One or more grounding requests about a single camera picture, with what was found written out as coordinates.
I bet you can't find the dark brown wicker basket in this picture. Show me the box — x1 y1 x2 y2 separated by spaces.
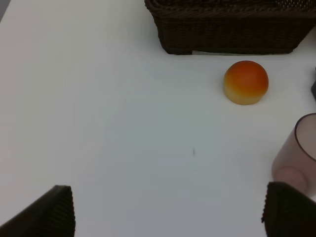
145 0 316 55

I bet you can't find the black men's lotion bottle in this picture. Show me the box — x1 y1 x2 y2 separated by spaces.
311 80 316 100

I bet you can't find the translucent purple plastic cup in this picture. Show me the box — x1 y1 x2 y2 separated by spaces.
272 113 316 197

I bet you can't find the orange round bread bun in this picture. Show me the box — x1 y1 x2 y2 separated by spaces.
223 61 269 105

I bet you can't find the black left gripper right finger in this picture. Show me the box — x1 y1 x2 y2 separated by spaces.
261 182 316 237

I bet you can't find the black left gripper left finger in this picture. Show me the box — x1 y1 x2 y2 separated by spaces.
0 185 76 237

